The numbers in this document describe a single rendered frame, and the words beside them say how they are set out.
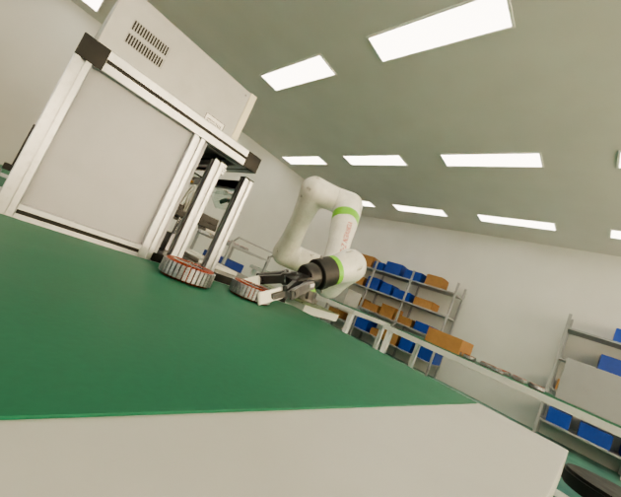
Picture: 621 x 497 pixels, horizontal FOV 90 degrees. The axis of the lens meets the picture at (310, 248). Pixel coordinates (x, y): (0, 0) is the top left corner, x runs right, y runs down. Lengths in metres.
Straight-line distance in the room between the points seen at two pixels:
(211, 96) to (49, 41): 5.60
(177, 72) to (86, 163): 0.36
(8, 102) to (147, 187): 5.59
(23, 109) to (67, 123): 5.56
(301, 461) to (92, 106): 0.73
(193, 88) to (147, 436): 0.91
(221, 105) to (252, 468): 0.95
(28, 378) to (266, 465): 0.13
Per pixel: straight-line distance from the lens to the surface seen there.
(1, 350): 0.24
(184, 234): 0.85
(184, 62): 1.01
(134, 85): 0.81
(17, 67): 6.44
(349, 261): 0.95
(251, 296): 0.76
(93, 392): 0.21
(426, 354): 7.04
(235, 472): 0.19
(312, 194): 1.32
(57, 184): 0.79
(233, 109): 1.05
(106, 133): 0.80
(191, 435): 0.20
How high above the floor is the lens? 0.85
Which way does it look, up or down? 6 degrees up
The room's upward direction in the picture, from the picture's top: 23 degrees clockwise
